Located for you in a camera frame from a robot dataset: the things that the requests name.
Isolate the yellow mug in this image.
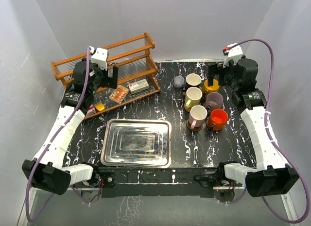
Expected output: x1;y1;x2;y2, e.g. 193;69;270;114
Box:
201;79;220;96

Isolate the black white mug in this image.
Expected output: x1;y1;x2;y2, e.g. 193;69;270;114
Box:
182;73;202;92

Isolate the purple mug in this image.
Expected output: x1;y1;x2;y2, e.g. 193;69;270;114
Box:
204;92;223;113

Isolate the green handled white mug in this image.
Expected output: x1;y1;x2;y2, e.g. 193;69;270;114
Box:
184;87;203;112

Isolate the pink handled white mug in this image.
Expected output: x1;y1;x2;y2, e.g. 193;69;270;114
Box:
189;105;207;128

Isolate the orange-red mug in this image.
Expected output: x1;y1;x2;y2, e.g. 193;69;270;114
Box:
207;109;228;132

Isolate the dark wooden coaster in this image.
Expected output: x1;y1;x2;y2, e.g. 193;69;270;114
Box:
186;120;203;132

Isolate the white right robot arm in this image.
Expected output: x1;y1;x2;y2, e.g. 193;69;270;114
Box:
207;57;299;197

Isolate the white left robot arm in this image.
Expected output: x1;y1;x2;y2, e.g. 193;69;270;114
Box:
22;58;119;195

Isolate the orange wooden shelf rack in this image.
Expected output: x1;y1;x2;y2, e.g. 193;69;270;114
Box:
51;33;161;119

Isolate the yellow small block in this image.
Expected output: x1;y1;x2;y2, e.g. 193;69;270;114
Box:
95;103;105;112

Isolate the white cardboard box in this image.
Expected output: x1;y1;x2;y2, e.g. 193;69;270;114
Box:
128;79;149;94

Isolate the red white small box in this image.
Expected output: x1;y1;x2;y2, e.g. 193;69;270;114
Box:
86;105;96;117

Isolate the small clear plastic jar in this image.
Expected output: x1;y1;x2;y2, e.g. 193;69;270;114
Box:
174;76;185;89

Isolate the silver metal tray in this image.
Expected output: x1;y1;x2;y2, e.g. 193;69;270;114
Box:
101;119;172;169

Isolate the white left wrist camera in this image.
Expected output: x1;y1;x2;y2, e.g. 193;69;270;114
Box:
90;46;109;70

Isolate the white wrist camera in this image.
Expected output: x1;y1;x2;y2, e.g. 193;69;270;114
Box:
90;46;109;70
223;43;243;68

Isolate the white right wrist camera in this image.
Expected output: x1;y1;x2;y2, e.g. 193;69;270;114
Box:
223;43;243;68

